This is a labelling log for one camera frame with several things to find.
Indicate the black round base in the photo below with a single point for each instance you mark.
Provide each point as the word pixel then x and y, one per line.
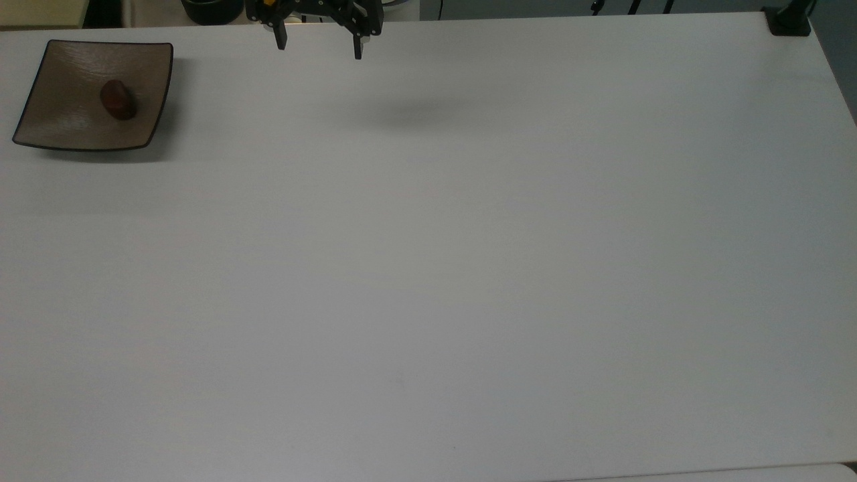
pixel 211 10

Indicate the square brown ceramic plate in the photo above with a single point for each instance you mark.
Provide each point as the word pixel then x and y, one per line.
pixel 73 107

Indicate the black table clamp mount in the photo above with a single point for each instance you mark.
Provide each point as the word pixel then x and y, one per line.
pixel 789 21

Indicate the small round dark red food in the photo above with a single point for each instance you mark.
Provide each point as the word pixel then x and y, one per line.
pixel 118 100

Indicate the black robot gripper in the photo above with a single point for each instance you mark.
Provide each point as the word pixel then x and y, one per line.
pixel 321 10

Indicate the pale yellow box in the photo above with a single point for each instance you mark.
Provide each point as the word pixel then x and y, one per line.
pixel 41 12

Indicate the black stand legs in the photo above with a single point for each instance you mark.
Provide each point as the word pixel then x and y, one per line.
pixel 629 6

